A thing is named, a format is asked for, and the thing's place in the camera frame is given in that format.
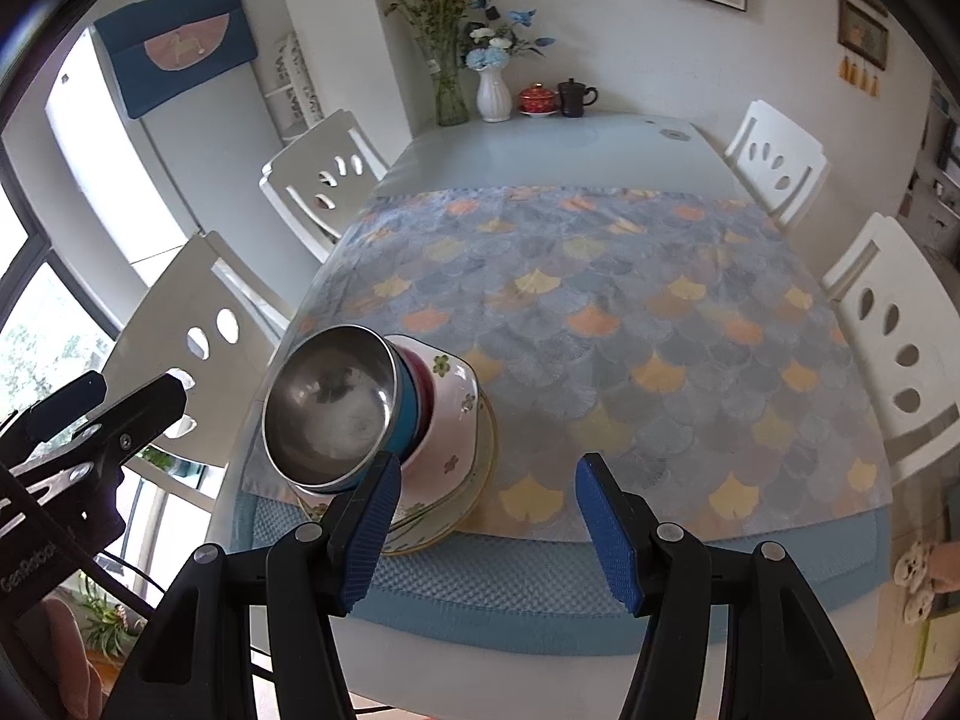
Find dark lidded mug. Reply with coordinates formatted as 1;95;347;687
556;77;599;119

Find dark blue refrigerator cover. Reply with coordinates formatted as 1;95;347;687
94;0;258;119

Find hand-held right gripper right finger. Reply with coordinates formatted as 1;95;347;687
575;452;878;720

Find hanging yellow tassels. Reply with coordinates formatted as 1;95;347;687
838;56;882;95

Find steel bowl pink outside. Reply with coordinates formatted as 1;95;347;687
403;345;437;432

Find black cable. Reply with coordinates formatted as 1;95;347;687
75;547;173;612

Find round blue leaf plate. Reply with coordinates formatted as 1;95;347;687
296;420;500;557

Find green potted plant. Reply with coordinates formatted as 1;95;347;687
75;577;147;665

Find blue textured table mat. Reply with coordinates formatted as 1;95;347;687
229;491;893;650

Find white dining chair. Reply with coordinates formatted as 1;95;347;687
259;109;391;263
821;212;960;485
724;100;832;233
101;231;301;470

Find white carved shelf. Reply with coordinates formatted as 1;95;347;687
262;31;327;147

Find beige plush slipper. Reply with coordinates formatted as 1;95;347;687
892;540;947;625

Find white refrigerator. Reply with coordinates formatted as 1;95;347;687
45;22;301;293

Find steel bowl blue outside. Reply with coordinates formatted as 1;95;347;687
262;325;432;496

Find glass vase with green stems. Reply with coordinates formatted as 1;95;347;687
373;0;488;127

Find scale pattern table runner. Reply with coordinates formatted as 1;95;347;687
232;184;893;545

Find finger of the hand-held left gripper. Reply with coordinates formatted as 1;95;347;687
97;373;188;470
16;371;107;443

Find white vase with flowers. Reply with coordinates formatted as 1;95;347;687
465;0;556;123

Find red lidded teacup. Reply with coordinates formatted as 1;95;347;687
517;82;560;119

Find cluttered wall shelf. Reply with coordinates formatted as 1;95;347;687
904;82;960;256

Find octagonal floral plate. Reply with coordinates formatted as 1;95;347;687
386;397;496;533
394;340;481;485

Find large black framed window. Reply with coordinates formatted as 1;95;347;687
0;157;151;616

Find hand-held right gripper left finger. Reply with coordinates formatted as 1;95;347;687
105;451;404;720

